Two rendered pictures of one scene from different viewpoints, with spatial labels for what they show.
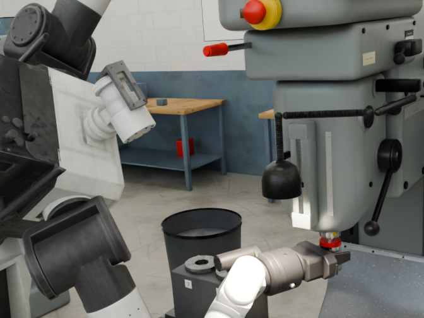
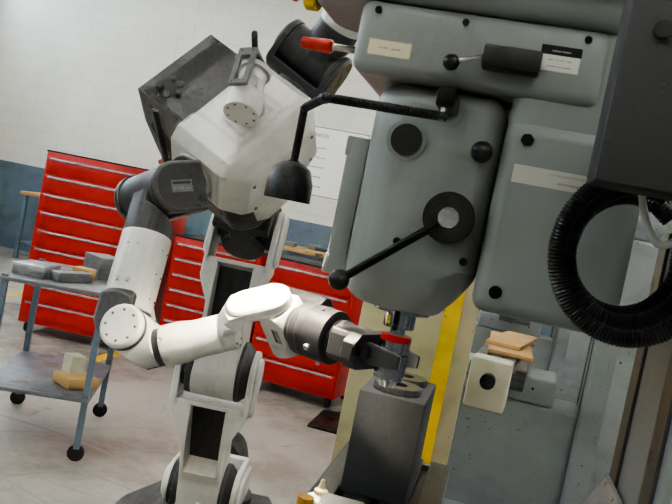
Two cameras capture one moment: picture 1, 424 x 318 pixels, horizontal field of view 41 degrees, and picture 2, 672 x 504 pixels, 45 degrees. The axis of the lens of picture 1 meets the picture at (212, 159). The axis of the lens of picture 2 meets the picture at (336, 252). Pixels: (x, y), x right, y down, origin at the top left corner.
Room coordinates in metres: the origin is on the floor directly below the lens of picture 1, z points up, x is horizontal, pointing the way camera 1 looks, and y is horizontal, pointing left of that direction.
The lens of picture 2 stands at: (0.53, -1.28, 1.44)
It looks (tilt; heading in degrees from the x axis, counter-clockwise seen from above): 3 degrees down; 64
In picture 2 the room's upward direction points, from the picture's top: 11 degrees clockwise
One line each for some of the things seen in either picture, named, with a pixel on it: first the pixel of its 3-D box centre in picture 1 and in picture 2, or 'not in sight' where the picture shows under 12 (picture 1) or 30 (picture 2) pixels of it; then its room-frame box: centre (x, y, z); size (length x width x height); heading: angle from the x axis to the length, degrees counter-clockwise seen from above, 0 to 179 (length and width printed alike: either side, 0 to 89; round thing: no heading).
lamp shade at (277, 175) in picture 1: (281, 176); (290, 180); (0.99, -0.12, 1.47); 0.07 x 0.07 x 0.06
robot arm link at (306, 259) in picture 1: (297, 265); (344, 342); (1.12, -0.16, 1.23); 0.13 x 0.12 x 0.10; 28
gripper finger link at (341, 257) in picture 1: (339, 259); (380, 358); (1.13, -0.26, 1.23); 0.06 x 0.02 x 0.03; 118
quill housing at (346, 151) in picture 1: (329, 149); (426, 204); (1.16, -0.25, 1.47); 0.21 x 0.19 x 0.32; 53
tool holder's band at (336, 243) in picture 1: (330, 241); (396, 337); (1.16, -0.24, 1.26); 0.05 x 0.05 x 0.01
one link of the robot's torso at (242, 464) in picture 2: not in sight; (207, 481); (1.23, 0.65, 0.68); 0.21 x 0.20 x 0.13; 62
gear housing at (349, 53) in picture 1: (334, 47); (480, 69); (1.19, -0.27, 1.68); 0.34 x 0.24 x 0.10; 143
